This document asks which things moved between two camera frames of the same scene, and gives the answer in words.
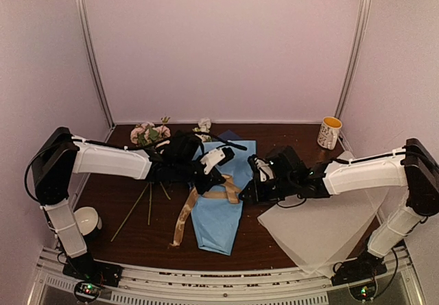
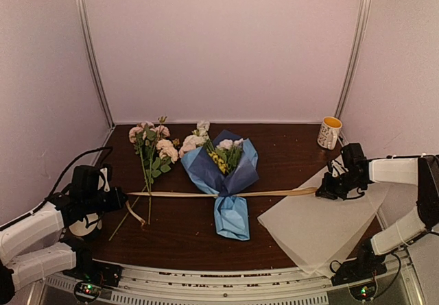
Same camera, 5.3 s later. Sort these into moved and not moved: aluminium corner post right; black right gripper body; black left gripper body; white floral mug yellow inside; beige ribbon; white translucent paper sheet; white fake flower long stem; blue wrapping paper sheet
Moved: black right gripper body; blue wrapping paper sheet; black left gripper body; beige ribbon
Not moved: white fake flower long stem; white translucent paper sheet; white floral mug yellow inside; aluminium corner post right
